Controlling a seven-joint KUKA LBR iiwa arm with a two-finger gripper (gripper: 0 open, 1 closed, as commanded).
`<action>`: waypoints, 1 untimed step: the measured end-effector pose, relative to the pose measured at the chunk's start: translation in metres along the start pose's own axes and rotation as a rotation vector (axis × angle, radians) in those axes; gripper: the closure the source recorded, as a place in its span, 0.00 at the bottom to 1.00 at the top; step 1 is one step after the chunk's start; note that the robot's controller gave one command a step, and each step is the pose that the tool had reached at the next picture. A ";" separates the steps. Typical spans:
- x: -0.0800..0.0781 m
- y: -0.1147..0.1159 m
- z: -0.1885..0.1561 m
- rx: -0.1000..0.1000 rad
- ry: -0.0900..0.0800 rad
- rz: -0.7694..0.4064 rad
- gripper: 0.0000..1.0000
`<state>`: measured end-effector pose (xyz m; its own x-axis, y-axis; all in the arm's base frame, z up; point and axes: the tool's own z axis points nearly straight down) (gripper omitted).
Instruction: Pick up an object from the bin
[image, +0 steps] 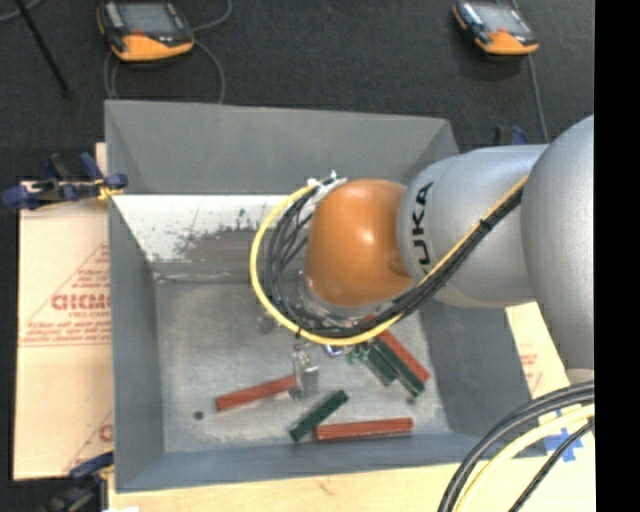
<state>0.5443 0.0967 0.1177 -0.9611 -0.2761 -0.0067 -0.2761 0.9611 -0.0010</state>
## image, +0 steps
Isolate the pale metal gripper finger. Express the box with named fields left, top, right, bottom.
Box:
left=291, top=349, right=310, bottom=402
left=302, top=365, right=322, bottom=398

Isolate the dark green flat block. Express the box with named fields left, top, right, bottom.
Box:
left=360, top=349, right=399, bottom=388
left=375, top=341, right=427, bottom=397
left=288, top=389, right=350, bottom=444

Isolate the red-brown flat block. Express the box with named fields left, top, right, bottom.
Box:
left=314, top=417, right=416, bottom=443
left=214, top=375, right=299, bottom=413
left=367, top=327, right=432, bottom=384

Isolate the grey metal bin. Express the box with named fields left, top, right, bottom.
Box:
left=103, top=99, right=547, bottom=492

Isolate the brown cardboard board red print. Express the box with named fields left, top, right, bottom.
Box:
left=12, top=142, right=574, bottom=482

